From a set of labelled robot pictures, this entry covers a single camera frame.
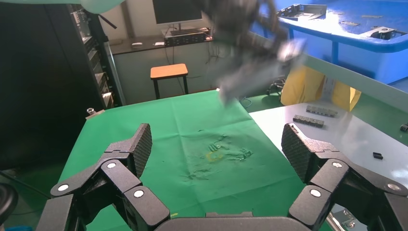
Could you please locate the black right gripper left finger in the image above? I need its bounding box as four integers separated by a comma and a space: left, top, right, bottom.
36, 123, 170, 231

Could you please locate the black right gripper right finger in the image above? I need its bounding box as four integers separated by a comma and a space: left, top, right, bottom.
281, 123, 408, 231

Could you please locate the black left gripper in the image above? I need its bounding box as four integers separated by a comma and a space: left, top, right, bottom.
201, 0, 289, 51

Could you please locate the silver sheet metal bracket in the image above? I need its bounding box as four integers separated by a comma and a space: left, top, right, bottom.
217, 39, 307, 106

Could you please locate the white metal shelf rack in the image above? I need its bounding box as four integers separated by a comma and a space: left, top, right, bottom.
245, 28, 408, 231

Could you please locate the black round stool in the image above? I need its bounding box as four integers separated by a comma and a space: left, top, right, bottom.
268, 78, 288, 96

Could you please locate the grey ridged metal bar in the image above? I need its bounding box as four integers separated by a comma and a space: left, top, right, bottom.
306, 105, 339, 117
293, 115, 325, 128

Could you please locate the yellow plastic cover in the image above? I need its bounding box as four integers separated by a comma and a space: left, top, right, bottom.
280, 65, 362, 112

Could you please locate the metal table clamp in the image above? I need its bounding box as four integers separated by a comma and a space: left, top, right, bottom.
85, 107, 106, 120

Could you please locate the green table cloth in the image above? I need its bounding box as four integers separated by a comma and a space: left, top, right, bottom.
59, 90, 334, 231

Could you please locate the black power unit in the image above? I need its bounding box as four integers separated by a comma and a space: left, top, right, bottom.
164, 32, 208, 47

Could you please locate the black computer monitor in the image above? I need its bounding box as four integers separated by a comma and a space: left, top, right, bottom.
152, 0, 204, 26

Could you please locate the blue plastic bin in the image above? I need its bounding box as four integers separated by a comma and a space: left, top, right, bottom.
252, 0, 408, 85

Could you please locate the black equipment cabinet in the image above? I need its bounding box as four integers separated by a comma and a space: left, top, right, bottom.
0, 3, 126, 171

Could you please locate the wooden top stool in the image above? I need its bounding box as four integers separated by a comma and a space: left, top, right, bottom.
150, 63, 189, 100

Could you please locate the dark metal frame part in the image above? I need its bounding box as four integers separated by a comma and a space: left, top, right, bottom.
276, 3, 328, 22

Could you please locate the silver metal bracket piece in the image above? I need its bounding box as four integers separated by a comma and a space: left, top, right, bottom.
325, 208, 357, 231

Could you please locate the grey metal bracket part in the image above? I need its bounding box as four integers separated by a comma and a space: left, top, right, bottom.
361, 26, 399, 40

